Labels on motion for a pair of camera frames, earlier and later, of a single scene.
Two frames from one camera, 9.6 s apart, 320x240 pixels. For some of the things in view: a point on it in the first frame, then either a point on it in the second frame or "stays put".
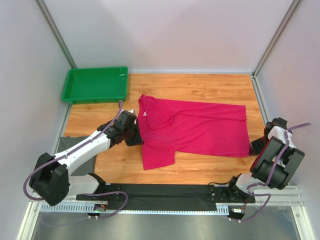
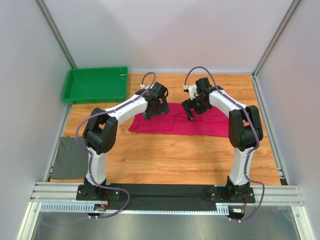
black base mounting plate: (216, 194) stays put
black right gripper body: (256, 146) → (201, 107)
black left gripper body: (132, 137) → (159, 109)
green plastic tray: (97, 85) stays put
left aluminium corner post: (55, 33) stays put
